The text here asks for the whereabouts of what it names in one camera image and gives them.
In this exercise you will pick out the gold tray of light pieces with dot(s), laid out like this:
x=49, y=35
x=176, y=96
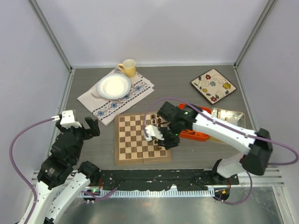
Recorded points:
x=232, y=117

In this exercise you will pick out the wooden chess board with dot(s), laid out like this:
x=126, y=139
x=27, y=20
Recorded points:
x=130, y=144

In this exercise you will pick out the patterned cloth placemat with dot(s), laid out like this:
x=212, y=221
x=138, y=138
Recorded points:
x=105, y=110

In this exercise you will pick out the aluminium frame rail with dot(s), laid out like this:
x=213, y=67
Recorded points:
x=271, y=178

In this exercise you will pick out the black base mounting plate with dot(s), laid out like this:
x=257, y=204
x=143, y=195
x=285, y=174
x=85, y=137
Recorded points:
x=158, y=179

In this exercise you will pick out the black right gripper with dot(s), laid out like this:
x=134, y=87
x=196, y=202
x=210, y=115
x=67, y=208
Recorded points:
x=168, y=143

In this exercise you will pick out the orange plastic tray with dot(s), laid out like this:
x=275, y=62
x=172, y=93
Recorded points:
x=191, y=134

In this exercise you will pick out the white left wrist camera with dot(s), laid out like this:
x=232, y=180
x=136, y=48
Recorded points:
x=67, y=119

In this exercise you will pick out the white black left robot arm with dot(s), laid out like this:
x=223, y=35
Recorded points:
x=45, y=206

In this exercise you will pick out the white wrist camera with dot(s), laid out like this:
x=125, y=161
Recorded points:
x=152, y=132
x=67, y=119

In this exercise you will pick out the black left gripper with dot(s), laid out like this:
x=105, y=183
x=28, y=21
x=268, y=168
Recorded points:
x=93, y=130

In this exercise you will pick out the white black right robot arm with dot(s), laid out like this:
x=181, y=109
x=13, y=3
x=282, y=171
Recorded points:
x=254, y=147

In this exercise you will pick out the white paper bowl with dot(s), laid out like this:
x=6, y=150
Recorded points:
x=114, y=86

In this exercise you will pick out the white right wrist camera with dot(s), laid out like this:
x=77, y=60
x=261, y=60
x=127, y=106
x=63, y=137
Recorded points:
x=152, y=132

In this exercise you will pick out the floral square plate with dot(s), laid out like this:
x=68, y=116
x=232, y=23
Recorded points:
x=213, y=86

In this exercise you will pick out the yellow mug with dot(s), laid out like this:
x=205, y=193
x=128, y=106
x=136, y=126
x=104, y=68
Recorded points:
x=128, y=67

